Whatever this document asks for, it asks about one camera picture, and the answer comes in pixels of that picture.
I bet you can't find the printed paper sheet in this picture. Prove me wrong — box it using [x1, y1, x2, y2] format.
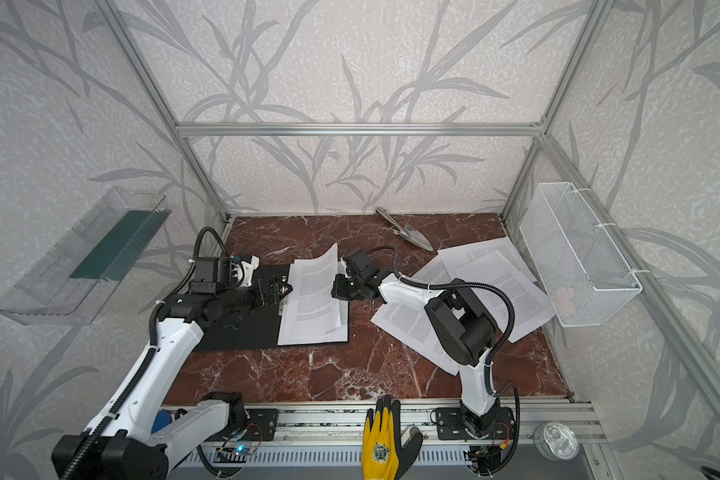
[371, 304, 458, 376]
[276, 293, 349, 346]
[438, 237, 537, 282]
[279, 242, 344, 344]

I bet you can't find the black file folder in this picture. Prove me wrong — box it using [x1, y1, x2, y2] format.
[192, 264, 351, 353]

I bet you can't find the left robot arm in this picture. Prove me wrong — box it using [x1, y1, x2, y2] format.
[52, 277, 293, 479]

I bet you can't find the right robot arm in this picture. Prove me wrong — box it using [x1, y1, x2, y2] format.
[331, 248, 516, 429]

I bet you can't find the silver metal trowel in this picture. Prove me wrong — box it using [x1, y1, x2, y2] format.
[375, 207, 435, 252]

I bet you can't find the green circuit board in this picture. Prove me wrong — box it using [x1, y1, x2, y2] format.
[215, 444, 258, 464]

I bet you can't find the blank-side paper sheet right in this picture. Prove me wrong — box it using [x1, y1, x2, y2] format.
[414, 253, 555, 343]

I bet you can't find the yellow black work glove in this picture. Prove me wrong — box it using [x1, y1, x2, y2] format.
[361, 396, 424, 480]

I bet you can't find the pink object in basket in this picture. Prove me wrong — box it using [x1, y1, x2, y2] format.
[551, 287, 577, 321]

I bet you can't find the clear round plastic lid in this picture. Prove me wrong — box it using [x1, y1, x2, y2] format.
[533, 422, 580, 461]

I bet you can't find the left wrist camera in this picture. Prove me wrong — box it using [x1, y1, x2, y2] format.
[189, 254, 259, 295]

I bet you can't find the right black corrugated cable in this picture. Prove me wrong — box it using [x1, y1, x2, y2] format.
[365, 245, 517, 385]

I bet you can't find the black corrugated cable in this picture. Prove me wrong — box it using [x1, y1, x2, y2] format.
[365, 245, 517, 385]
[59, 226, 241, 480]

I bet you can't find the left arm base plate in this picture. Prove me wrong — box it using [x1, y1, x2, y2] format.
[240, 408, 279, 442]

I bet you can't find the left black corrugated cable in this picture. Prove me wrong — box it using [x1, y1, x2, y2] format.
[59, 226, 241, 480]

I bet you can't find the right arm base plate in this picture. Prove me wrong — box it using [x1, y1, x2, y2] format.
[432, 405, 517, 441]

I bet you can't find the clear plastic wall tray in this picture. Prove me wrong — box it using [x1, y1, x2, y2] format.
[0, 187, 171, 326]

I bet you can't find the white wire mesh basket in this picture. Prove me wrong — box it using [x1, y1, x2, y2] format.
[519, 182, 642, 328]

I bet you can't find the aluminium frame post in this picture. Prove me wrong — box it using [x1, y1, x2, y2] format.
[93, 0, 231, 222]

